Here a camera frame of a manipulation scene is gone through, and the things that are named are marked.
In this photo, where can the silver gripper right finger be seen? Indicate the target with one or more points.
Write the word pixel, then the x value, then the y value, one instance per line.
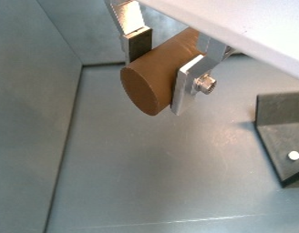
pixel 194 77

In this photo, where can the brown wooden cylinder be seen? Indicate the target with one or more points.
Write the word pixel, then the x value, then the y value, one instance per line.
pixel 148 77

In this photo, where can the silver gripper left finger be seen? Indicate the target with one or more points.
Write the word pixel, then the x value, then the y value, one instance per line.
pixel 135 34

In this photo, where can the dark grey curved cradle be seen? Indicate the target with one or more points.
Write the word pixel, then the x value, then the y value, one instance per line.
pixel 277 124

